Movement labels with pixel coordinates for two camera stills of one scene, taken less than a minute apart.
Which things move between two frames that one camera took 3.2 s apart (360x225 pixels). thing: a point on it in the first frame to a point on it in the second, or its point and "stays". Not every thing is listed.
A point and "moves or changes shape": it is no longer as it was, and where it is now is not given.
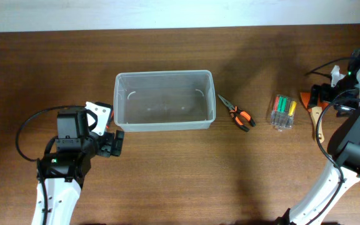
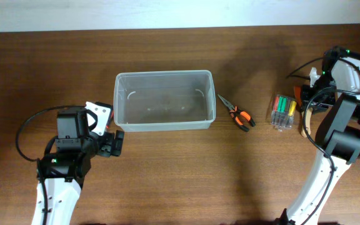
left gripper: (110, 145) stays
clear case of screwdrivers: (282, 116) stays
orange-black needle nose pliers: (235, 112) stays
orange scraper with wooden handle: (315, 113) moves or changes shape
